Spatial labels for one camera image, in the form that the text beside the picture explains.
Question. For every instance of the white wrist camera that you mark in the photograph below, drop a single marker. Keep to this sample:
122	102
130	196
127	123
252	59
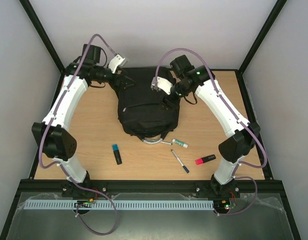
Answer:
117	61
161	84

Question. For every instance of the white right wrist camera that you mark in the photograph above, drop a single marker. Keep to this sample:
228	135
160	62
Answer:
161	84

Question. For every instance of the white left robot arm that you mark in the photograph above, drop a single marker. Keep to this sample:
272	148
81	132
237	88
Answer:
56	145

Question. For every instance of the pink black highlighter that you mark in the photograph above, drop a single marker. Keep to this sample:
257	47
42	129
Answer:
205	159

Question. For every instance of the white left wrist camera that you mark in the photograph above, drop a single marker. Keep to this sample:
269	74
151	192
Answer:
117	61

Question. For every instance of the blue black highlighter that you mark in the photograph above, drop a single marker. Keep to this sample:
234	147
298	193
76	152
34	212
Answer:
116	154

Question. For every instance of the black aluminium frame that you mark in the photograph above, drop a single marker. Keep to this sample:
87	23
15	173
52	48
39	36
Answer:
267	186

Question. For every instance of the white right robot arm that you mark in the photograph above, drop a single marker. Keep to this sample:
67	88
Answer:
241	134

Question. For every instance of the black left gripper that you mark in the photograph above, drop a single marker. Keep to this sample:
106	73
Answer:
115	84

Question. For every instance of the blue capped white marker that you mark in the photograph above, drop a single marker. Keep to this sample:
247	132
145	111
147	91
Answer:
180	161

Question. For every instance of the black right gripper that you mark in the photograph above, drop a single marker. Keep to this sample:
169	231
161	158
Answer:
169	100

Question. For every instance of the black student backpack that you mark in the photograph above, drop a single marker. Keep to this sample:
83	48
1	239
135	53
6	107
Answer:
140	110

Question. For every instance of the light blue cable duct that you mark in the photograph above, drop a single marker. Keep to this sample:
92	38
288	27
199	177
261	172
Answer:
121	205

